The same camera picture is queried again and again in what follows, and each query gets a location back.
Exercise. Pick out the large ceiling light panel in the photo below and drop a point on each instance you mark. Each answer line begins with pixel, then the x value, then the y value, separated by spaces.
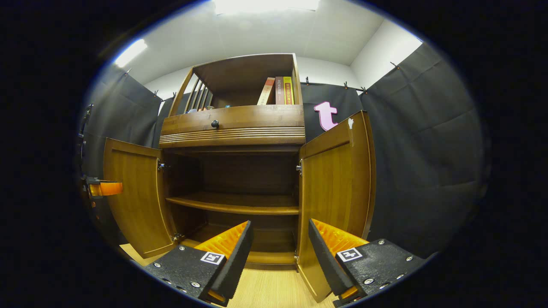
pixel 265 5

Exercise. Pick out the black backdrop cloth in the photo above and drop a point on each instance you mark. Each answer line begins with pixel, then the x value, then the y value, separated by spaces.
pixel 428 149

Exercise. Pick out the wooden drawer with black knob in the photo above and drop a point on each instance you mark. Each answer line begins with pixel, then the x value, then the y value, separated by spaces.
pixel 257 117

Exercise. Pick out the wooden inner cabinet shelf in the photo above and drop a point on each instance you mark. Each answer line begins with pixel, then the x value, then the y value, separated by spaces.
pixel 235 203

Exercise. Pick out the ceiling strip light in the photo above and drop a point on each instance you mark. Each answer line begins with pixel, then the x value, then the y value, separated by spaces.
pixel 130 52

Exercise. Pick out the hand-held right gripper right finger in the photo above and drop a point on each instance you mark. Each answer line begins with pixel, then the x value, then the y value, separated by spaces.
pixel 327 265

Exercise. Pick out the yellow book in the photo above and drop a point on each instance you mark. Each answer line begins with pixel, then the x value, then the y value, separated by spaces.
pixel 289 90

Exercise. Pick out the wooden cabinet door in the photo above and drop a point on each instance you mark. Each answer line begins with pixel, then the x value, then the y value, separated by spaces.
pixel 132 196
pixel 334 184

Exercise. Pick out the dark red book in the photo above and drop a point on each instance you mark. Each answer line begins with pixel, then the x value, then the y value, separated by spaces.
pixel 280 90

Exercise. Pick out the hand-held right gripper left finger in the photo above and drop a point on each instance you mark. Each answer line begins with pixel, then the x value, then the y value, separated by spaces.
pixel 233 265

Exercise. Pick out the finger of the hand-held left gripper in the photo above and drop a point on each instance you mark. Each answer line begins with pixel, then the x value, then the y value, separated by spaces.
pixel 109 188

